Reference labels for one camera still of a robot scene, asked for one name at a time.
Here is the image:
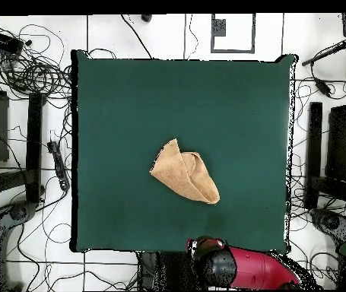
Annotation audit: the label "tan terry towel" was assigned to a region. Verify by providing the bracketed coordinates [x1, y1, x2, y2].
[148, 138, 221, 205]

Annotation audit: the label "dark green tablecloth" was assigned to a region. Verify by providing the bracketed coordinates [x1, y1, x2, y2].
[69, 49, 298, 255]

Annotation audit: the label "black power strip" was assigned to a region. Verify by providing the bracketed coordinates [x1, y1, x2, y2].
[46, 140, 71, 192]

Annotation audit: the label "black power adapter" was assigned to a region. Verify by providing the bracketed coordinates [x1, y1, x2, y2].
[314, 78, 332, 98]

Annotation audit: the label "black tripod rod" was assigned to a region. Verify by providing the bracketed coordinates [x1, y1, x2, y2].
[300, 37, 346, 67]

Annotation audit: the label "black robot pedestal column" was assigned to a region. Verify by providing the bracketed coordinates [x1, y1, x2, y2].
[137, 251, 210, 291]

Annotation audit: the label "black metal stand frame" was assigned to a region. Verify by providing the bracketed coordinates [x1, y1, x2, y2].
[303, 101, 346, 211]
[0, 91, 47, 204]

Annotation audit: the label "tangled black cables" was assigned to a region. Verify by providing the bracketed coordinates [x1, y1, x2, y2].
[0, 24, 73, 101]

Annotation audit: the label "black switch box with ports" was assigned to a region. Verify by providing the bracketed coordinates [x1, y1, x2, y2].
[0, 27, 24, 56]

